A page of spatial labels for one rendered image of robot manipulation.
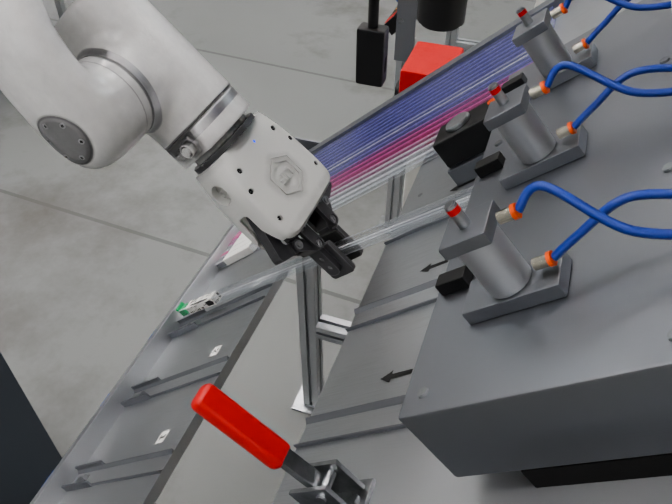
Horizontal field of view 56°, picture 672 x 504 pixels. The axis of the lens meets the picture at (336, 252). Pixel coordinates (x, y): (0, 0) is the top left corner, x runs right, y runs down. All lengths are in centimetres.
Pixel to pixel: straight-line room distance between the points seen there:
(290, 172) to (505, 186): 26
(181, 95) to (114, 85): 6
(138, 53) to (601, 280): 40
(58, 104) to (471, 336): 35
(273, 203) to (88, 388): 127
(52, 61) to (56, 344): 145
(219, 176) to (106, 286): 147
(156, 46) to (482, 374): 40
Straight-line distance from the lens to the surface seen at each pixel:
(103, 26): 57
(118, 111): 53
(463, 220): 28
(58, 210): 235
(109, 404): 81
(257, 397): 166
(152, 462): 64
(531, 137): 37
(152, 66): 56
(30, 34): 51
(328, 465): 37
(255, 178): 57
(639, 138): 36
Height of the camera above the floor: 137
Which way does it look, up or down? 43 degrees down
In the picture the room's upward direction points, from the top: straight up
